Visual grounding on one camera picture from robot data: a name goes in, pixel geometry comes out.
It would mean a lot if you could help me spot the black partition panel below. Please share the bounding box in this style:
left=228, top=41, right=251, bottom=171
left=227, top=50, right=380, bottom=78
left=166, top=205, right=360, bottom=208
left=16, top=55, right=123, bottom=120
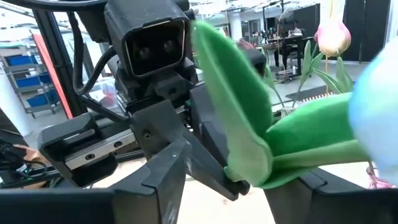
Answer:
left=341, top=0, right=392, bottom=62

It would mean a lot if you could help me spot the pink artificial tulip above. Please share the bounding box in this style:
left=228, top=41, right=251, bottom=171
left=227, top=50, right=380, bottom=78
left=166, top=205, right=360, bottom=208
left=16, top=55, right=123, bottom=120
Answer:
left=312, top=18, right=355, bottom=110

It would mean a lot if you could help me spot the grey metal shelf rack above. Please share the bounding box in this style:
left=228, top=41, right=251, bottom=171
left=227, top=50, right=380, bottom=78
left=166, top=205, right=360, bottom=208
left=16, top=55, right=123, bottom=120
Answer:
left=0, top=46, right=62, bottom=119

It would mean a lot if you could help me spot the clear glass vase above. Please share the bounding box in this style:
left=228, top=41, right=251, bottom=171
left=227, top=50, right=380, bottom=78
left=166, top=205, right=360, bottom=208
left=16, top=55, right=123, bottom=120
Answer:
left=279, top=106, right=297, bottom=118

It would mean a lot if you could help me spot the orange red strip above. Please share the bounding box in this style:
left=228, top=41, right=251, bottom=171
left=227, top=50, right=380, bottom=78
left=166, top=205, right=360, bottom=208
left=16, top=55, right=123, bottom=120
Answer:
left=30, top=32, right=75, bottom=120

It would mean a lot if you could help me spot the blue storage bin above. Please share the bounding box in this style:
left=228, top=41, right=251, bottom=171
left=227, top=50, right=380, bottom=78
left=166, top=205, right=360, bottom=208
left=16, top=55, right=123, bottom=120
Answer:
left=15, top=73, right=53, bottom=88
left=6, top=54, right=39, bottom=67
left=26, top=90, right=60, bottom=108

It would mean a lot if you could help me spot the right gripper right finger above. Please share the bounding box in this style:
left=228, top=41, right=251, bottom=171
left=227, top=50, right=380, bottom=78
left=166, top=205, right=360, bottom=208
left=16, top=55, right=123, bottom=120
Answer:
left=263, top=167, right=398, bottom=224

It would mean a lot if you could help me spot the black mat orange striped edge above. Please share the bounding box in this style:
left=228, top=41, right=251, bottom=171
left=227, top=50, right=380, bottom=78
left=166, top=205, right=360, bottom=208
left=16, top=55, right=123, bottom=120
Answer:
left=285, top=84, right=357, bottom=103

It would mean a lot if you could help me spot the person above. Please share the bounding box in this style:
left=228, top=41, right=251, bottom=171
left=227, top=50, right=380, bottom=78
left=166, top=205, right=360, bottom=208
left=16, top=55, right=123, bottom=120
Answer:
left=288, top=20, right=305, bottom=37

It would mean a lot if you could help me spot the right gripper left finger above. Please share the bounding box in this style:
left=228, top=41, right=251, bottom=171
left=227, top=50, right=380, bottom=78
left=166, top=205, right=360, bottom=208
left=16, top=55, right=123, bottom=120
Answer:
left=0, top=136, right=192, bottom=224

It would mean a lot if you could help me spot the white blue artificial tulip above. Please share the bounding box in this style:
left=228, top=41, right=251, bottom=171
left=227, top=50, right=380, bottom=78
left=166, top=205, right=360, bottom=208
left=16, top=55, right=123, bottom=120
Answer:
left=191, top=20, right=398, bottom=190

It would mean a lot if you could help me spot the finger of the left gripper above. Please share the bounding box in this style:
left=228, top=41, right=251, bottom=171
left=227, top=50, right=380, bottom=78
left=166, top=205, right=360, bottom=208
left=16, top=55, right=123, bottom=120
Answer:
left=189, top=83, right=231, bottom=172
left=130, top=99, right=250, bottom=202

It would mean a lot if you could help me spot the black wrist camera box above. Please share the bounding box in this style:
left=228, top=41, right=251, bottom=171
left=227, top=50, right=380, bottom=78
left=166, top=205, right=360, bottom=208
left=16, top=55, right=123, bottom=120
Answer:
left=104, top=0, right=191, bottom=78

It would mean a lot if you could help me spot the dark red artificial tulip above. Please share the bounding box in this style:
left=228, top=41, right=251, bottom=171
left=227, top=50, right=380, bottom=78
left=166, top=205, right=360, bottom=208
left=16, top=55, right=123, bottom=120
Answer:
left=238, top=37, right=286, bottom=109

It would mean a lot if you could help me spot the black metal table frame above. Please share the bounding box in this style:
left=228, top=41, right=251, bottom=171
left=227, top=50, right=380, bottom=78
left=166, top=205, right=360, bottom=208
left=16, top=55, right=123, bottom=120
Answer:
left=32, top=9, right=90, bottom=118

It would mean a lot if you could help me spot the black cable bundle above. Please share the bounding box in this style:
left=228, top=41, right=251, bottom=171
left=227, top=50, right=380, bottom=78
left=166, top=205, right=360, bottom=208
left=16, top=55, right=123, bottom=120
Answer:
left=0, top=136, right=48, bottom=188

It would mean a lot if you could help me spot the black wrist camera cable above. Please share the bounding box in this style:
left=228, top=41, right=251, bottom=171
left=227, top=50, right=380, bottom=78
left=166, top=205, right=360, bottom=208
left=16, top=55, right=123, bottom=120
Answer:
left=67, top=11, right=131, bottom=122

